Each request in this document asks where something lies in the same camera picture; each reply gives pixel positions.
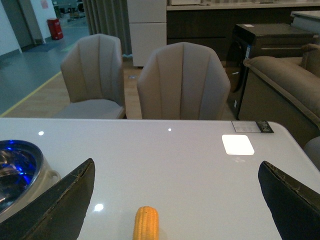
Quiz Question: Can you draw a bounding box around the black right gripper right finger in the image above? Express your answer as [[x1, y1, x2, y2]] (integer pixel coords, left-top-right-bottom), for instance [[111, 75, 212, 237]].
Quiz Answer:
[[258, 161, 320, 240]]

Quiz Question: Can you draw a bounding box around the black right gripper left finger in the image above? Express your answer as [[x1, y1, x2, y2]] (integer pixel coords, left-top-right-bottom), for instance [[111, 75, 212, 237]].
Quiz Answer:
[[0, 158, 96, 240]]

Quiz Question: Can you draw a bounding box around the yellow corn cob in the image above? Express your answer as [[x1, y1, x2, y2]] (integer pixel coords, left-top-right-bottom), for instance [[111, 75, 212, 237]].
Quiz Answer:
[[132, 206, 160, 240]]

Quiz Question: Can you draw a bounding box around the steel cooking pot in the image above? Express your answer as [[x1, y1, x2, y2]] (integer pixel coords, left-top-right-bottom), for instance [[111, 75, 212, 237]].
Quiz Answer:
[[0, 139, 61, 222]]

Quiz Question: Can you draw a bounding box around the grey stool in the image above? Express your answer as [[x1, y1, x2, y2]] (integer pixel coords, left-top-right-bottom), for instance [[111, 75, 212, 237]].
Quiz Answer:
[[303, 136, 320, 170]]

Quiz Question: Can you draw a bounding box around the table label sticker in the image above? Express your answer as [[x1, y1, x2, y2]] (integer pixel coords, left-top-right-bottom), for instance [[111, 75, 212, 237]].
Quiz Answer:
[[232, 120, 274, 134]]

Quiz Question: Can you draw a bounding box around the beige sofa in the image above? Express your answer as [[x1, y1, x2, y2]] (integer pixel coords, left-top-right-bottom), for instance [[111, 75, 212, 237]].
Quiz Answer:
[[238, 43, 320, 147]]

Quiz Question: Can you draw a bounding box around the beige chair left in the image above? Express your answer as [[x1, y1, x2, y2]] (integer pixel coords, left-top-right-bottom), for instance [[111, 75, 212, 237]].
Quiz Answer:
[[54, 33, 126, 119]]

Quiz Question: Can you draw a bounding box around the beige chair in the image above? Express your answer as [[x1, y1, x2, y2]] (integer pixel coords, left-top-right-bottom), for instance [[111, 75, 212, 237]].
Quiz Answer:
[[54, 33, 126, 119], [137, 42, 231, 120]]

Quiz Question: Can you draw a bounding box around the black appliance box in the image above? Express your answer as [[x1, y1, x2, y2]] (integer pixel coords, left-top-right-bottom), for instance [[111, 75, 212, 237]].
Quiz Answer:
[[225, 23, 318, 118]]

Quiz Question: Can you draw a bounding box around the beige chair right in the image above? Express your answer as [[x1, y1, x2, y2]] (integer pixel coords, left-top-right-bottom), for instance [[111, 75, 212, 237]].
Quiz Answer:
[[137, 42, 231, 120]]

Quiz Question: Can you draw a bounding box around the red bin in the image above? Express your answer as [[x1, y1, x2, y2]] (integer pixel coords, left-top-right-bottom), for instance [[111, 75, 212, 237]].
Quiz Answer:
[[47, 18, 64, 40]]

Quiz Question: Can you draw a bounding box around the dark kitchen counter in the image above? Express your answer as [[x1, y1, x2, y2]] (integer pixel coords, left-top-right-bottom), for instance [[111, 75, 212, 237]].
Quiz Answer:
[[166, 0, 320, 61]]

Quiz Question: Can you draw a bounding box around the grey curtain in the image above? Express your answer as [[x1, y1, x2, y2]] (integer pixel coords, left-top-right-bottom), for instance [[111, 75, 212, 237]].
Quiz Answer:
[[82, 0, 132, 55]]

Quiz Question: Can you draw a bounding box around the white cabinet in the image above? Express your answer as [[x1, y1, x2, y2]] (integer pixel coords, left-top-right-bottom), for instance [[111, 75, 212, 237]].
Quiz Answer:
[[127, 0, 167, 67]]

